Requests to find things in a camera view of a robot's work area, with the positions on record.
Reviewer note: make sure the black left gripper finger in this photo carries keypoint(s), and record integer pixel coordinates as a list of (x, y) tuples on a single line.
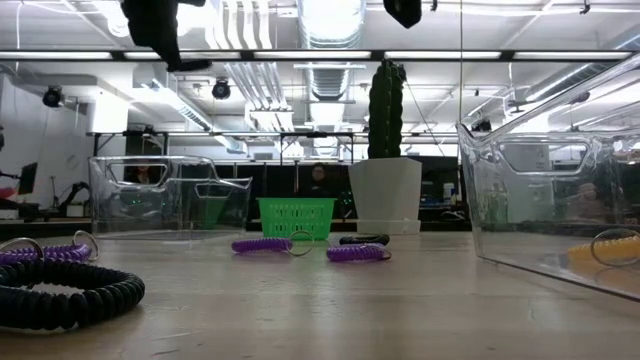
[(190, 65)]

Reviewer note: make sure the black ceiling spotlight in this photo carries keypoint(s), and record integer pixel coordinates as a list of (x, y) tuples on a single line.
[(52, 96), (221, 89)]

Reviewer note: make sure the red background object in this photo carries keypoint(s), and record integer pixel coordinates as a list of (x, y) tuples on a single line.
[(7, 192)]

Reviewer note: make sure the small clear plastic bin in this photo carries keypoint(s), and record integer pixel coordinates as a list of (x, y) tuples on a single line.
[(100, 200)]

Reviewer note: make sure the large clear plastic bin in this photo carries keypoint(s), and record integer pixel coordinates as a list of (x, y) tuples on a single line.
[(525, 200)]

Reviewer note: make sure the black monitor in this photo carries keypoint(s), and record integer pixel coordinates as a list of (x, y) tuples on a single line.
[(28, 177)]

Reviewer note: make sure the tall green cactus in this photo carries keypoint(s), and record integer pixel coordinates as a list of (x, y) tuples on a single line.
[(385, 110)]

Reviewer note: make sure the green plastic basket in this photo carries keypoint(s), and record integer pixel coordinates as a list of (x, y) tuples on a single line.
[(295, 217)]

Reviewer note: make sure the black background robot arm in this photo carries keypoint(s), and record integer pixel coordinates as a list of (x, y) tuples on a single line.
[(75, 192)]

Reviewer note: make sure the silver ventilation duct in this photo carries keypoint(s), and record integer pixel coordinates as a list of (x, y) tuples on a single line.
[(330, 20)]

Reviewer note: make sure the person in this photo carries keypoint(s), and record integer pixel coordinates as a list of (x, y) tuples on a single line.
[(587, 197), (318, 180), (142, 174)]

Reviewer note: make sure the white plant pot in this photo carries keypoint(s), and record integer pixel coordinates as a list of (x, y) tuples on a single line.
[(385, 195)]

